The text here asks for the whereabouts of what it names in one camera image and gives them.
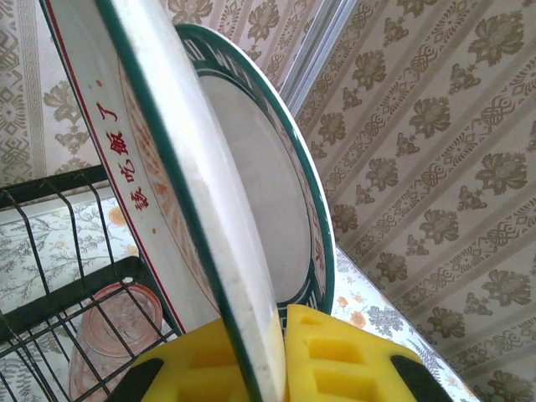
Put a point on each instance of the white plate thin green rim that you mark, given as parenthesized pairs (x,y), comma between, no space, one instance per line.
(201,209)

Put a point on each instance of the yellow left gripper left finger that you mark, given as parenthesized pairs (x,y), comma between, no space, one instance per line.
(188,377)

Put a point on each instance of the aluminium frame post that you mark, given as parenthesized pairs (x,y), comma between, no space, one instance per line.
(318,54)

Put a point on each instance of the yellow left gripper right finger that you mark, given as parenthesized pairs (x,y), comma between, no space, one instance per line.
(356,368)

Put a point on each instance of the plate with green lettered band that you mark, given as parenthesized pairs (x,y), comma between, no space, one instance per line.
(259,188)

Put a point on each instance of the pink translucent plastic cup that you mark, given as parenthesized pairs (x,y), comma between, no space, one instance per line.
(109,335)

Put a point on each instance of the plate with red characters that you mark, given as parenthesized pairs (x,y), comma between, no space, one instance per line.
(104,104)

